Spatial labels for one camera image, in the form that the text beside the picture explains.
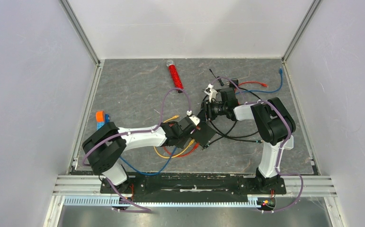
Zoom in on far red ethernet cable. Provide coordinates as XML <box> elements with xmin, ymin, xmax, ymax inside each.
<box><xmin>238</xmin><ymin>81</ymin><xmax>268</xmax><ymax>88</ymax></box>

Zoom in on yellow ethernet cable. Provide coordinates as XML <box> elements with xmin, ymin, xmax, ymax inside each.
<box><xmin>153</xmin><ymin>115</ymin><xmax>196</xmax><ymax>159</ymax></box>

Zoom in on white plastic box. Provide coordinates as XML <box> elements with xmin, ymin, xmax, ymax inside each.
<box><xmin>284</xmin><ymin>135</ymin><xmax>294</xmax><ymax>150</ymax></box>

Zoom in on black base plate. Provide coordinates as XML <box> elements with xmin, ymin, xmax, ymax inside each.
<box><xmin>116</xmin><ymin>172</ymin><xmax>287</xmax><ymax>202</ymax></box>

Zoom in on far blue ethernet cable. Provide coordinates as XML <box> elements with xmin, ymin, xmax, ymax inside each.
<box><xmin>235</xmin><ymin>67</ymin><xmax>284</xmax><ymax>95</ymax></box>

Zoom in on black network switch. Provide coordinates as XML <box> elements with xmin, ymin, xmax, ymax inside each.
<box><xmin>191</xmin><ymin>122</ymin><xmax>216</xmax><ymax>149</ymax></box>

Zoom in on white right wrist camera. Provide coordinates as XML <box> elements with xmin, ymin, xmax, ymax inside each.
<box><xmin>204</xmin><ymin>84</ymin><xmax>218</xmax><ymax>103</ymax></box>

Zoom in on red glitter tube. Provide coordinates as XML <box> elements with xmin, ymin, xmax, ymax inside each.
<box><xmin>166</xmin><ymin>60</ymin><xmax>184</xmax><ymax>90</ymax></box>

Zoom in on long blue ethernet cable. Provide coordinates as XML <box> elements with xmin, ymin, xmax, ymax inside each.
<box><xmin>119</xmin><ymin>147</ymin><xmax>178</xmax><ymax>176</ymax></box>

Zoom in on blue orange toy bricks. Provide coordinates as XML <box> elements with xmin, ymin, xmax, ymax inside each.
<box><xmin>95</xmin><ymin>111</ymin><xmax>110</xmax><ymax>130</ymax></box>

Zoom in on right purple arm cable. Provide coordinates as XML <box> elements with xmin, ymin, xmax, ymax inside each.
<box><xmin>210</xmin><ymin>77</ymin><xmax>304</xmax><ymax>214</ymax></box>

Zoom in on short red ethernet cable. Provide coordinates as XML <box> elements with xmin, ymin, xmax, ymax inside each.
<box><xmin>162</xmin><ymin>142</ymin><xmax>200</xmax><ymax>158</ymax></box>

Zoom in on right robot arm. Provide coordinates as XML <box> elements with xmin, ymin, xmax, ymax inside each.
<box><xmin>200</xmin><ymin>85</ymin><xmax>296</xmax><ymax>193</ymax></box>

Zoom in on black power adapter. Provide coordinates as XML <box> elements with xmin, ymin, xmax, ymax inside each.
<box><xmin>206</xmin><ymin>69</ymin><xmax>239</xmax><ymax>92</ymax></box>

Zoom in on black cable teal collar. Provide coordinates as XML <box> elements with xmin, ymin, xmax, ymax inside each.
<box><xmin>205</xmin><ymin>87</ymin><xmax>262</xmax><ymax>143</ymax></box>
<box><xmin>206</xmin><ymin>121</ymin><xmax>263</xmax><ymax>149</ymax></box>

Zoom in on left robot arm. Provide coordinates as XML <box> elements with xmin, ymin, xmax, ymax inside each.
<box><xmin>82</xmin><ymin>114</ymin><xmax>200</xmax><ymax>193</ymax></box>

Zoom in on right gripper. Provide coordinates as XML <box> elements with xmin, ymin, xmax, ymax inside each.
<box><xmin>197</xmin><ymin>100</ymin><xmax>228</xmax><ymax>122</ymax></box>

